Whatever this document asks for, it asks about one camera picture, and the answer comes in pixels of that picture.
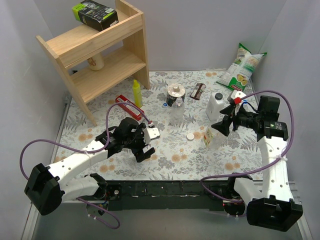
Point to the brown snack packet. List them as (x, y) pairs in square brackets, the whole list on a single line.
[(197, 91)]

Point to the black green box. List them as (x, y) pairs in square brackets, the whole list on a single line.
[(95, 15)]

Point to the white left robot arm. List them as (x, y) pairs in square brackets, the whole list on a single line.
[(49, 186)]

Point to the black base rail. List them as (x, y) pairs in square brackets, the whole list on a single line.
[(163, 194)]

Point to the white bottle black cap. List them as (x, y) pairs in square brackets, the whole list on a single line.
[(214, 106)]

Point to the yellow spray bottle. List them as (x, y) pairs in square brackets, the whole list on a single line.
[(137, 93)]

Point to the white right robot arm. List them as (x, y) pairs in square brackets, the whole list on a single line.
[(272, 207)]

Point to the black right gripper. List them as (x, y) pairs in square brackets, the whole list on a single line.
[(233, 119)]

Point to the red white box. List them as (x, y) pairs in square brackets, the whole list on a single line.
[(129, 107)]

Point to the clear plastic bottle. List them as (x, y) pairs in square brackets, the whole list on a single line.
[(246, 107), (177, 112)]

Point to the wooden shelf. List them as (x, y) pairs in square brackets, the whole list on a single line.
[(82, 42)]

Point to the beige cup on shelf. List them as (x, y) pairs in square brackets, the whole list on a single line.
[(96, 62)]

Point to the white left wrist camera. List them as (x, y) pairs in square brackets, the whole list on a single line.
[(151, 133)]

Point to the floral table mat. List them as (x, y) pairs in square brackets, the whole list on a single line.
[(175, 157)]

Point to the clear bottle with label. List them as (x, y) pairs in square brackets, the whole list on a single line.
[(213, 139)]

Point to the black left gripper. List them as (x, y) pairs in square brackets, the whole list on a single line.
[(139, 149)]

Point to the green chips bag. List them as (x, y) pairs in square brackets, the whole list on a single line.
[(240, 71)]

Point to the aluminium frame rail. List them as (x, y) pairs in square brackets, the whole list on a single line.
[(294, 191)]

